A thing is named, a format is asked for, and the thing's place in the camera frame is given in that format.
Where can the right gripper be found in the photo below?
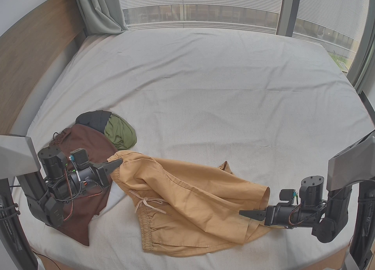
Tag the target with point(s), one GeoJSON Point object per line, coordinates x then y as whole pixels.
{"type": "Point", "coordinates": [281, 216]}

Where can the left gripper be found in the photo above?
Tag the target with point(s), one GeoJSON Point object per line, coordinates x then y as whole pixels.
{"type": "Point", "coordinates": [88, 179]}

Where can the tan shorts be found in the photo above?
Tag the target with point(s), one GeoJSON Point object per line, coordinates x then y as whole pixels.
{"type": "Point", "coordinates": [190, 198]}

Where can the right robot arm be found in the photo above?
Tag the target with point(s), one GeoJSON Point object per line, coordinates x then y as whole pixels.
{"type": "Point", "coordinates": [345, 163]}

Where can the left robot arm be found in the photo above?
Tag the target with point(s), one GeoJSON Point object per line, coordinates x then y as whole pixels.
{"type": "Point", "coordinates": [17, 157]}

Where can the bed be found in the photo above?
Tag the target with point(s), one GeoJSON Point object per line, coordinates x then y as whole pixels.
{"type": "Point", "coordinates": [219, 87]}

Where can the white garment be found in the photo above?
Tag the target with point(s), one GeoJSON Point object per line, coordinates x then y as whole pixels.
{"type": "Point", "coordinates": [115, 197]}

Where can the brown shorts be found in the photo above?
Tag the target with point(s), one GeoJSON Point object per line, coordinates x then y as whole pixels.
{"type": "Point", "coordinates": [85, 143]}

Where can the green garment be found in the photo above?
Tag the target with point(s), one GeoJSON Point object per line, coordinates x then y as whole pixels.
{"type": "Point", "coordinates": [121, 134]}

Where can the black garment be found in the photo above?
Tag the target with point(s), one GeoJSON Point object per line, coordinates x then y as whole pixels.
{"type": "Point", "coordinates": [90, 119]}

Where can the grey-green curtain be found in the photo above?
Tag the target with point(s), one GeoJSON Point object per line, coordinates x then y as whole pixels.
{"type": "Point", "coordinates": [96, 5]}

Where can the window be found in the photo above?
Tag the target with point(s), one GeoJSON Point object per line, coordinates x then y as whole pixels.
{"type": "Point", "coordinates": [288, 2]}

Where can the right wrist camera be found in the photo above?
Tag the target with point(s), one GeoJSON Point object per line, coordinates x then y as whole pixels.
{"type": "Point", "coordinates": [287, 195]}

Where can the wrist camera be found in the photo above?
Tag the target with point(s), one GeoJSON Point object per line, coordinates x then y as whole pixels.
{"type": "Point", "coordinates": [287, 195]}
{"type": "Point", "coordinates": [80, 156]}

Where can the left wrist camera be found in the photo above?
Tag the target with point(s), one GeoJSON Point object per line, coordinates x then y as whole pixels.
{"type": "Point", "coordinates": [80, 156]}

